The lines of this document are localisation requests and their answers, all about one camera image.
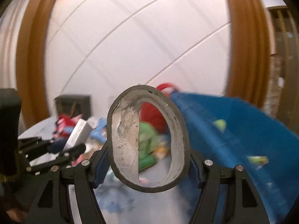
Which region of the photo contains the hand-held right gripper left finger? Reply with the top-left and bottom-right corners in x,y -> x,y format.
26,142 -> 110,224

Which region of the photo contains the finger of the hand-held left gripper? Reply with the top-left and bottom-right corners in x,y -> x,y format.
26,143 -> 87,175
17,136 -> 56,159

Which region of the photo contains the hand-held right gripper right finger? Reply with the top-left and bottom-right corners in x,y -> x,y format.
187,150 -> 269,224

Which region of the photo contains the grey tape roll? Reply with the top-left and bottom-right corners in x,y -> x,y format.
107,84 -> 191,194

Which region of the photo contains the blue plastic crate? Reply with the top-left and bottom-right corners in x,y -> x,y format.
170,91 -> 299,224

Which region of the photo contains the cloth-covered round desktop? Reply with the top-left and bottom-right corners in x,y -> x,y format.
17,117 -> 187,224

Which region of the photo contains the red plush toy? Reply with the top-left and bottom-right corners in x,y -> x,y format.
55,114 -> 82,138

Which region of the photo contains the blue boomerang toy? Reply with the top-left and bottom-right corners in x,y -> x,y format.
90,118 -> 108,143

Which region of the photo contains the black gift box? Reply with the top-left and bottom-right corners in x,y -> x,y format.
54,94 -> 91,119

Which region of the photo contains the green white packet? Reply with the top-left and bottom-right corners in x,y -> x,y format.
248,156 -> 269,168

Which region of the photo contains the red hard case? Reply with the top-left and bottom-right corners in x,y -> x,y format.
140,82 -> 180,134

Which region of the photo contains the white curtain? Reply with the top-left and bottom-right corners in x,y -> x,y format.
0,16 -> 19,91

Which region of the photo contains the wooden shelf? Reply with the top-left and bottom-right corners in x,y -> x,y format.
266,5 -> 299,131

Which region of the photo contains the brown wooden wall frame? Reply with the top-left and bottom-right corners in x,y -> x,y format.
222,0 -> 271,109
15,0 -> 61,129

